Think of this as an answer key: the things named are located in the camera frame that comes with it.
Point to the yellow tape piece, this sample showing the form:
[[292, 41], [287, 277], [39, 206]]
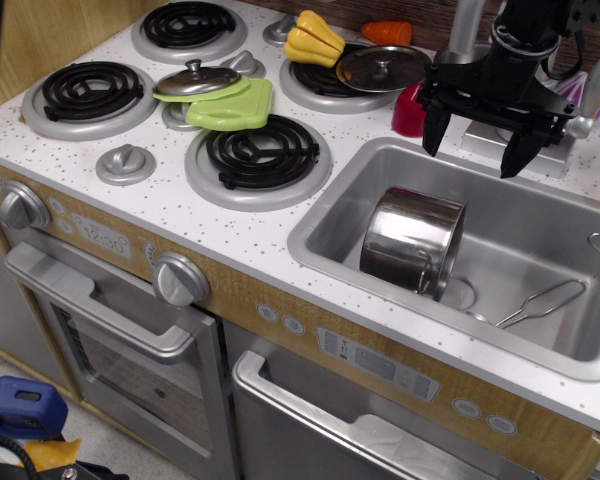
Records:
[[51, 454]]

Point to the steel pot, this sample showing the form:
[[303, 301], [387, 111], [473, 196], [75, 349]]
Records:
[[412, 241]]

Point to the wire utensil in sink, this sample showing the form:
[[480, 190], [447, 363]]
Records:
[[539, 305]]

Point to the grey front stove knob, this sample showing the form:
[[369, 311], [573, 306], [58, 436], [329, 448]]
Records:
[[125, 165]]

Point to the oven door with handle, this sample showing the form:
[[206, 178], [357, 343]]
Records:
[[155, 369]]

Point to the orange toy carrot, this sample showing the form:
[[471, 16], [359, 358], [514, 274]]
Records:
[[388, 32]]

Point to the back left black burner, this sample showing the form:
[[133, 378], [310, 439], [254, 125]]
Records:
[[180, 31]]

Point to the front left black burner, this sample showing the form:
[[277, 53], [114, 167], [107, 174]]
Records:
[[89, 101]]

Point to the oven dial knob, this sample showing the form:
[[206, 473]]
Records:
[[177, 281], [22, 208]]

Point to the grey knob under board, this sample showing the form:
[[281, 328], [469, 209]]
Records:
[[174, 117]]

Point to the grey sink basin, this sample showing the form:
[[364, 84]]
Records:
[[519, 238]]

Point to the front right black burner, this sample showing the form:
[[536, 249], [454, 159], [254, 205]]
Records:
[[257, 170]]

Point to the dishwasher door with handle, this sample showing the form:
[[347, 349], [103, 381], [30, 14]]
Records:
[[298, 420]]

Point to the grey back stove knob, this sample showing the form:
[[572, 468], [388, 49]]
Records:
[[276, 33]]

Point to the black burner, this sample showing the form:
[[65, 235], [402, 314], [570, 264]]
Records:
[[318, 89], [180, 31], [89, 101], [257, 170]]

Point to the grey middle stove knob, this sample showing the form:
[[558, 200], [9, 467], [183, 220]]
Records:
[[245, 64]]

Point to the blue clamp tool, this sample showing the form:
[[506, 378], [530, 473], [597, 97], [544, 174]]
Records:
[[30, 410]]

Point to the silver toy faucet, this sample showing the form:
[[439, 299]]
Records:
[[525, 135]]

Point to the left oven dial knob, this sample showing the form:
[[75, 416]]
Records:
[[22, 208]]

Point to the back right black burner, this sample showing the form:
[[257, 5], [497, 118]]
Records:
[[318, 89]]

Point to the grey stove knob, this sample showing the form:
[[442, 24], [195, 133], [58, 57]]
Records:
[[245, 64], [125, 165], [276, 33]]

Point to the green plastic cutting board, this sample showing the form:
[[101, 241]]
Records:
[[247, 109]]

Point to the purple toy vegetable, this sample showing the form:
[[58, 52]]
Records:
[[572, 89]]

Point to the red toy cup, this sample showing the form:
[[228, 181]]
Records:
[[408, 116]]

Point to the right oven dial knob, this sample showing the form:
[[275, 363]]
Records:
[[177, 281]]

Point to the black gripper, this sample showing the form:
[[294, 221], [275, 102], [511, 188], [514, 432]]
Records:
[[496, 84]]

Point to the flat steel pot lid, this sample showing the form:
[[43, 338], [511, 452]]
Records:
[[382, 69]]

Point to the domed steel pot lid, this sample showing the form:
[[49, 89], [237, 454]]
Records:
[[197, 79]]

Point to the yellow toy bell pepper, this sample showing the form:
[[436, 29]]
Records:
[[313, 41]]

